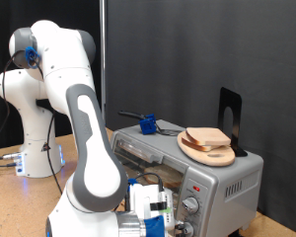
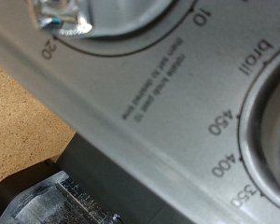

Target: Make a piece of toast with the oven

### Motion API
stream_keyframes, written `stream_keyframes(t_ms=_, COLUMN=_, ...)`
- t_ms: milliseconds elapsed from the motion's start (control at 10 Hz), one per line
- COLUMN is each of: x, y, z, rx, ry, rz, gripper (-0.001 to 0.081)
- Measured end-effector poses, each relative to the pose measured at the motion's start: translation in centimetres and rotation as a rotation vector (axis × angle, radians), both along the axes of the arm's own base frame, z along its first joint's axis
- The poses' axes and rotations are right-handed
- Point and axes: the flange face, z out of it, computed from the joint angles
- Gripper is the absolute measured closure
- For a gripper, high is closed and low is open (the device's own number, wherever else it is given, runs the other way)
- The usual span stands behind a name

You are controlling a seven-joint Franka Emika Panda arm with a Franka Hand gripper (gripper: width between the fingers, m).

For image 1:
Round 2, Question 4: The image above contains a black fabric backdrop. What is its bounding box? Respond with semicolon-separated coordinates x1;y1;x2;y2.
0;0;103;151

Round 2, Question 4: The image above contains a black base cable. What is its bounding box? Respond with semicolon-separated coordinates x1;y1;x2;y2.
0;161;19;169

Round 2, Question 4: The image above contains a glass oven door with handle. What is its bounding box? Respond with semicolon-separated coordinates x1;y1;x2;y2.
111;132;189;228

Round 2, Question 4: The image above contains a silver oven knob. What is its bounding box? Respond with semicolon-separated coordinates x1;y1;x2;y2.
182;221;195;237
182;196;200;215

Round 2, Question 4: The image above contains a round wooden cutting board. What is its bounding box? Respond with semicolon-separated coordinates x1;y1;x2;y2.
177;130;237;168

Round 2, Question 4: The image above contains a gray fabric backdrop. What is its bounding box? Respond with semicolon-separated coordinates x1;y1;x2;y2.
106;0;296;236

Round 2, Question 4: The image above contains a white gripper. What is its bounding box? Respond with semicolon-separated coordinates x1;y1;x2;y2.
127;182;186;232

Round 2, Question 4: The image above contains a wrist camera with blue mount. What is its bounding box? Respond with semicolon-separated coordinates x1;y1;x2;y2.
143;189;176;237

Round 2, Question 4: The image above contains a vertical metal pole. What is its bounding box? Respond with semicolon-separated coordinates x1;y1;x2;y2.
99;0;108;124

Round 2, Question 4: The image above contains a silver toaster oven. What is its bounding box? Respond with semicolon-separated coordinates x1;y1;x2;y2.
110;118;264;237

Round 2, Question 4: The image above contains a metal spatula with blue block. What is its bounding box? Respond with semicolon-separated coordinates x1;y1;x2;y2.
117;111;185;137

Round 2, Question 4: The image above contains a black camera cable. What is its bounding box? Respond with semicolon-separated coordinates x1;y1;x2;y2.
0;48;165;211

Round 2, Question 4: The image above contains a black metal bookend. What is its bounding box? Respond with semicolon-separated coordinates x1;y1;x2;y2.
217;86;249;158

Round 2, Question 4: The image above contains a base cable with silver connector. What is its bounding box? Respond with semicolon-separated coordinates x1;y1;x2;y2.
0;151;23;162

